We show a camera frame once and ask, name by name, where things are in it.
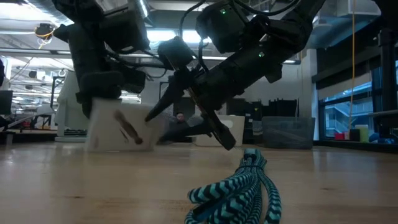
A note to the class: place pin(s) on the white ceiling box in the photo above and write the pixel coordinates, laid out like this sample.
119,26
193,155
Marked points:
367,7

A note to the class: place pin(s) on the grey horizontal rail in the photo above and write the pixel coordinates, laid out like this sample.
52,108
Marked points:
385,113

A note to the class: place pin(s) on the blue object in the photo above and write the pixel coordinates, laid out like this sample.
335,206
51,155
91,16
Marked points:
374,137

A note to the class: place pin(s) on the overhead light bar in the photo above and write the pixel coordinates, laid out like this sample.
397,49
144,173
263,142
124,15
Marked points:
31,51

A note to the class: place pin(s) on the grey slanted bar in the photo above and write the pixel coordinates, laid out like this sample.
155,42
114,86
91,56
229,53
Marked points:
28,119

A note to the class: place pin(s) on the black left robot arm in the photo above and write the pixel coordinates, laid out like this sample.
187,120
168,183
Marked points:
77,12

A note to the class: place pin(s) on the dark computer monitor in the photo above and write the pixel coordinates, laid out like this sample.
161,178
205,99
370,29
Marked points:
5,102

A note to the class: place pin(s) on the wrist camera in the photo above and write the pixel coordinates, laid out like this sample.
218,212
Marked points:
124,28
175,53

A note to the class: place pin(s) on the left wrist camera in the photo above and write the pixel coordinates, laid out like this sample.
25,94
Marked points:
124,28

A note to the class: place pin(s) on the black vertical post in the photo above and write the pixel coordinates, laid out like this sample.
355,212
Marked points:
388,77

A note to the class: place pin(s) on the red container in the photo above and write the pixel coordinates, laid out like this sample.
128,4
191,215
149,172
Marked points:
339,136

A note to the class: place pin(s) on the tall white bin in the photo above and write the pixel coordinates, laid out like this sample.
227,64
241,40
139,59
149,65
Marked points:
66,118

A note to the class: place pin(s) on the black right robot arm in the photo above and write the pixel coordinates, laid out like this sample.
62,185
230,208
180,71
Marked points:
280,31

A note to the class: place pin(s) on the white box with brown print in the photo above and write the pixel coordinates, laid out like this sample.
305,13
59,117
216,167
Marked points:
105,130

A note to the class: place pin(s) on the black container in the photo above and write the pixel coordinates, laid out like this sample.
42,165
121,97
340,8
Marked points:
354,135

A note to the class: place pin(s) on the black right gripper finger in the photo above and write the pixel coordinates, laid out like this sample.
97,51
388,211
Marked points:
220,130
171,96

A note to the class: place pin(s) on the pale green container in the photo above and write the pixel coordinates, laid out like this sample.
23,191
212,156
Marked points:
364,133

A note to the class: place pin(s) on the person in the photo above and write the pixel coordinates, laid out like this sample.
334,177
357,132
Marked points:
180,117

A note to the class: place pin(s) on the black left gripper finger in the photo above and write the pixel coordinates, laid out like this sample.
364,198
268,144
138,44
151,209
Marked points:
99,85

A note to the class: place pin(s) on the clear grey plastic bin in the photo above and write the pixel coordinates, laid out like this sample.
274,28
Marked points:
166,119

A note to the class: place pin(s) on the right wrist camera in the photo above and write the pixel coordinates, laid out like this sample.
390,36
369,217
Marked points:
175,53

